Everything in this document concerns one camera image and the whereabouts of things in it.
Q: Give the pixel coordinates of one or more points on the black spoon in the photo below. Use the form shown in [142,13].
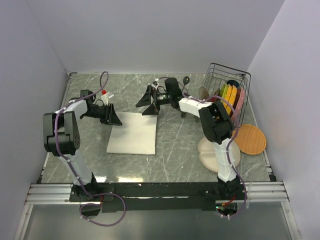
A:
[185,82]

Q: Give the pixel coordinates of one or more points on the aluminium frame rail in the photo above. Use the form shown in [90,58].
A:
[58,194]

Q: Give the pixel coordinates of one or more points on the yellow plate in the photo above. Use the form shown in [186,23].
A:
[228,109]

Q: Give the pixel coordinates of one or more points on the green plate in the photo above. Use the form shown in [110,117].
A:
[223,91]

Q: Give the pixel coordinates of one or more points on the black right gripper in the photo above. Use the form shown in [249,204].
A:
[146,100]

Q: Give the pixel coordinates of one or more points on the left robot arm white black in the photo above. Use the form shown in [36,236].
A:
[61,135]

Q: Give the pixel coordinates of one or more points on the pink plate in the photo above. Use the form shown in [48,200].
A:
[240,99]

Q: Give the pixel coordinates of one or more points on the orange plate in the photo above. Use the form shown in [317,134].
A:
[233,96]

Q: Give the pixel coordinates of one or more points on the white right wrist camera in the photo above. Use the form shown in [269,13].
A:
[155,84]

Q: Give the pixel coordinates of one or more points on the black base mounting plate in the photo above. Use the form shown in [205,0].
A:
[152,196]

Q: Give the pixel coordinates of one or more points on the white cloth napkin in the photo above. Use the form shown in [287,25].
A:
[136,135]

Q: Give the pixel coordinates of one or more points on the beige round plate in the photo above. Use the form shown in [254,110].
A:
[208,157]

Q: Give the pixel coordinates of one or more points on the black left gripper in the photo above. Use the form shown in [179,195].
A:
[110,116]

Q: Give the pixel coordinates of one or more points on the brown round plate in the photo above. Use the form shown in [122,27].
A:
[203,93]

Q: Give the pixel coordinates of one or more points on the black fork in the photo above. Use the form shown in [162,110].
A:
[183,115]

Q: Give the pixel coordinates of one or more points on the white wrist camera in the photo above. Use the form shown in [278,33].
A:
[106,96]
[155,84]

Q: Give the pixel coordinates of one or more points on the black wire dish rack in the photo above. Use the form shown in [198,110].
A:
[217,75]

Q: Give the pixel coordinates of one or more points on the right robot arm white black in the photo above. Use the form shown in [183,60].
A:
[216,124]

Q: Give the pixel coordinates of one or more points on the dark blue bowl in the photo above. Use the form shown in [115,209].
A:
[233,83]

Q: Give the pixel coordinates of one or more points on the orange woven round placemat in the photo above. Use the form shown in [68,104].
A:
[250,140]

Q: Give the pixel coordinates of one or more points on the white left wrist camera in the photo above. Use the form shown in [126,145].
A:
[106,96]

